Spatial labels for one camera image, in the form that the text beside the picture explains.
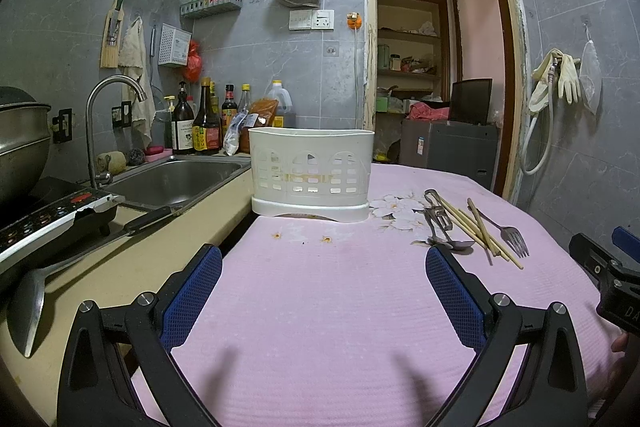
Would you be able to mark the yellow capped clear bottle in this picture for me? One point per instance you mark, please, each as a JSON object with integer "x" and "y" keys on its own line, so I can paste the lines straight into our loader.
{"x": 244, "y": 103}

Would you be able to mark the silver metal spoon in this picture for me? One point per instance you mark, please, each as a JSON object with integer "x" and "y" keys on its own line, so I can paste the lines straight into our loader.
{"x": 442, "y": 237}

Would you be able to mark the white plastic utensil holder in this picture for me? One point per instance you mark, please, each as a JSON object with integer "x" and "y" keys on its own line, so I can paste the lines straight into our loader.
{"x": 311, "y": 172}

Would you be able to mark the steel cooking pot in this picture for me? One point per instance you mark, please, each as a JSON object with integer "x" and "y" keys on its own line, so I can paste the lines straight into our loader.
{"x": 25, "y": 141}

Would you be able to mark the white wall switch socket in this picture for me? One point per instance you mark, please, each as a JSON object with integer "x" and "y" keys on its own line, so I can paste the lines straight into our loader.
{"x": 311, "y": 20}

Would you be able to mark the orange spice bag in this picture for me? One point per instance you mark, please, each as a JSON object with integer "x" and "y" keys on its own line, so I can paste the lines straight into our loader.
{"x": 260, "y": 114}

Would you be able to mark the white powder bag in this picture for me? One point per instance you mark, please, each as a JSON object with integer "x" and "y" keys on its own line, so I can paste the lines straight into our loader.
{"x": 232, "y": 137}

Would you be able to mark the large steel ladle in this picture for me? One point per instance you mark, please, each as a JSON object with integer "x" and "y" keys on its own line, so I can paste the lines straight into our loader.
{"x": 25, "y": 309}

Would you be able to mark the white rubber gloves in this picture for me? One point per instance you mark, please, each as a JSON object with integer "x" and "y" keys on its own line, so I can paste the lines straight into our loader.
{"x": 557, "y": 76}

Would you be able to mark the orange wall hook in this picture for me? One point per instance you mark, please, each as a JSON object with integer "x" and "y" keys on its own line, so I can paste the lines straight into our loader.
{"x": 354, "y": 20}

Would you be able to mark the loofah sponge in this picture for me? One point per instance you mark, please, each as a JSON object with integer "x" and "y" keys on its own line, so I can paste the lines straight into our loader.
{"x": 114, "y": 162}

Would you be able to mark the steel kitchen sink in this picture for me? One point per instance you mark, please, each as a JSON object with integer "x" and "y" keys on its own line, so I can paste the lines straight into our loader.
{"x": 178, "y": 182}

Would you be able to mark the red capped sauce bottle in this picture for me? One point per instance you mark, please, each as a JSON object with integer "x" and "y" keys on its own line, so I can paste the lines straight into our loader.
{"x": 228, "y": 109}

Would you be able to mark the wooden chopstick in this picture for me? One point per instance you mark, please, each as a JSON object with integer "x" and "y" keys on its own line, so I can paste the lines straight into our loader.
{"x": 464, "y": 223}
{"x": 495, "y": 250}
{"x": 505, "y": 254}

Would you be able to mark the wooden board with knife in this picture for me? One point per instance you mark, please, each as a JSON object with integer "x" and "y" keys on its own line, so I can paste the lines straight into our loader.
{"x": 111, "y": 35}

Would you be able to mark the person's hand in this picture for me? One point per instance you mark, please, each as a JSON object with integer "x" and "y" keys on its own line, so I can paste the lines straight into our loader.
{"x": 613, "y": 371}

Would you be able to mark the dark soy sauce bottle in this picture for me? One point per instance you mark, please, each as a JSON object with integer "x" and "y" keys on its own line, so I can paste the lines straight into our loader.
{"x": 206, "y": 128}

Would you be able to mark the pink table mat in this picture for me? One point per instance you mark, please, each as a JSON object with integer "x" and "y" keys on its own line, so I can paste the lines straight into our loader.
{"x": 317, "y": 323}

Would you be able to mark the beige hanging towel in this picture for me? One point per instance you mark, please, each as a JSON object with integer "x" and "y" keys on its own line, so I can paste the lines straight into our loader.
{"x": 133, "y": 63}

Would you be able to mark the silver metal fork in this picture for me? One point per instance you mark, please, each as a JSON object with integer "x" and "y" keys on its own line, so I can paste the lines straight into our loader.
{"x": 510, "y": 235}

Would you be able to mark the black monitor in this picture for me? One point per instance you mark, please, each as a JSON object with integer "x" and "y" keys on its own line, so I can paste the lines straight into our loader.
{"x": 470, "y": 101}

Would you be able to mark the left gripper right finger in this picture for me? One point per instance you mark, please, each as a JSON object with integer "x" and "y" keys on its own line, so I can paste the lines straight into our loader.
{"x": 550, "y": 388}

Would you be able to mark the pink soap dish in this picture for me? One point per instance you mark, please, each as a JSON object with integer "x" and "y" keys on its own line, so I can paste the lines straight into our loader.
{"x": 155, "y": 153}

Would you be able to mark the dark cabinet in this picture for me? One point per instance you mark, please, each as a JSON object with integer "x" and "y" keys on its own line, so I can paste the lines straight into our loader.
{"x": 450, "y": 146}

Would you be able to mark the red plastic bag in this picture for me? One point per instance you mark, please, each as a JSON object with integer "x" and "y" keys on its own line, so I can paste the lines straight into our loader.
{"x": 191, "y": 71}

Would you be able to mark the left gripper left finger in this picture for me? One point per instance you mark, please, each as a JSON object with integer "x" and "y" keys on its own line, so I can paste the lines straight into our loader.
{"x": 95, "y": 386}

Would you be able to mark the grey wall shelf basket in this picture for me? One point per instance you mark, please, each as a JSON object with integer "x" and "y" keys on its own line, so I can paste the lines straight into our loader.
{"x": 195, "y": 9}

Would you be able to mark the large oil jug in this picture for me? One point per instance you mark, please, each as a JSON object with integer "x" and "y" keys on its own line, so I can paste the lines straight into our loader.
{"x": 285, "y": 115}

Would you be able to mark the white perforated wall box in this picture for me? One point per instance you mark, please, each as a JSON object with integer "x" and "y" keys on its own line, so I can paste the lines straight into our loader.
{"x": 173, "y": 49}

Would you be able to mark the induction cooktop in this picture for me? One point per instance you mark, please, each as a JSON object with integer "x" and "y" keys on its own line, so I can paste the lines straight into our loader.
{"x": 55, "y": 212}

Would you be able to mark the dark pump bottle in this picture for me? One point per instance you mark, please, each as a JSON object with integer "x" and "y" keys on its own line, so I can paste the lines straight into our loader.
{"x": 182, "y": 118}

